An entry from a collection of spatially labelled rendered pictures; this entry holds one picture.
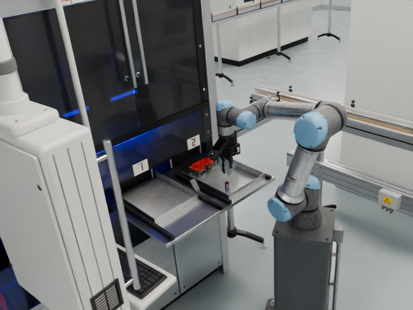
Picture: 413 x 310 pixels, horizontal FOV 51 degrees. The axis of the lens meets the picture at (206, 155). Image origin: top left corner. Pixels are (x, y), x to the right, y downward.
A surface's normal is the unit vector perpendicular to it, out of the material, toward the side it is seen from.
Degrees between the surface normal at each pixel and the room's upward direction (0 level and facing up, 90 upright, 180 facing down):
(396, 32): 90
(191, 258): 90
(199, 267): 90
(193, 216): 0
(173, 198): 0
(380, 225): 0
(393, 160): 90
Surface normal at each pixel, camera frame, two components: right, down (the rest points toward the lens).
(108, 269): 0.77, 0.25
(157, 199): -0.08, -0.88
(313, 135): -0.74, 0.25
